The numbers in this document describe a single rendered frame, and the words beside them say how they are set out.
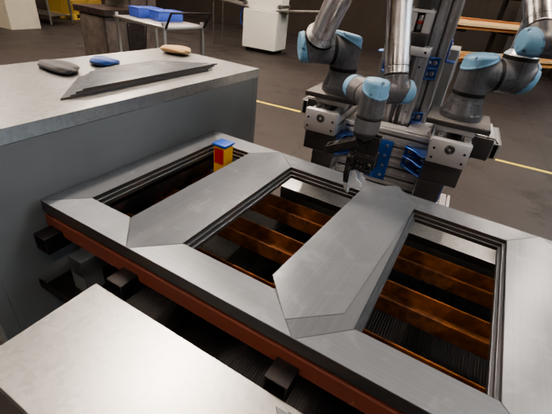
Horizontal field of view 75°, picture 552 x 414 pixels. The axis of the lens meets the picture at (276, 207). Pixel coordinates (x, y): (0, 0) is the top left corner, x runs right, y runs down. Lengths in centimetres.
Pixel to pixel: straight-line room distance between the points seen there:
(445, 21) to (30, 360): 167
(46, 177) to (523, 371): 121
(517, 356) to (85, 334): 87
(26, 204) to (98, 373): 55
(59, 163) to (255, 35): 793
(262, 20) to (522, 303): 824
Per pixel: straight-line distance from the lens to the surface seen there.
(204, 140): 148
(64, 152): 120
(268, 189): 119
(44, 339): 91
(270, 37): 874
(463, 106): 154
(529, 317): 99
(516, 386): 83
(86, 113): 120
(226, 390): 77
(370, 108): 108
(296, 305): 78
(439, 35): 170
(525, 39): 130
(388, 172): 163
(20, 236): 122
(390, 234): 105
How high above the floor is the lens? 141
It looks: 32 degrees down
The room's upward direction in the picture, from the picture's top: 7 degrees clockwise
